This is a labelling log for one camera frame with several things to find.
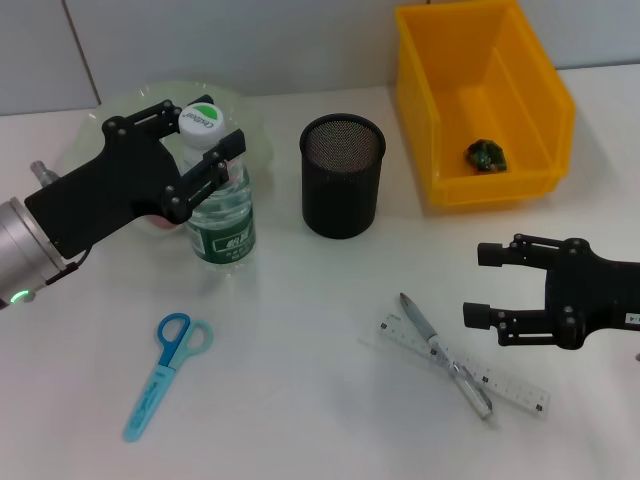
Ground left gripper cable with plug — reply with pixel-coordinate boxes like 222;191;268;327
29;159;92;284

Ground clear plastic ruler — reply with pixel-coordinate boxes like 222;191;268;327
377;312;551;419

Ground black mesh pen holder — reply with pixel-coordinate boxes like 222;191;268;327
298;113;388;240

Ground translucent green wavy fruit plate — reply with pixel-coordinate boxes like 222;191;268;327
64;79;275;237

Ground blue and teal scissors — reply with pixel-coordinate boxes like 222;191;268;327
122;312;215;444

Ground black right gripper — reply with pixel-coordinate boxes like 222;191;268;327
462;233;640;352

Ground clear silver ballpoint pen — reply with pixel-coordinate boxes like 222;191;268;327
398;292;501;430

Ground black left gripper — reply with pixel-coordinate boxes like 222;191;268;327
23;93;247;261

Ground pink peach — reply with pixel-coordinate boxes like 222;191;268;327
146;157;242;233

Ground clear water bottle green label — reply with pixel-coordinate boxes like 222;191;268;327
178;102;257;275

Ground yellow plastic storage bin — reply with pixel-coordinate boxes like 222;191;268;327
393;0;576;209

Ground green plastic wrapper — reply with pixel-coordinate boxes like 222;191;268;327
464;138;509;175

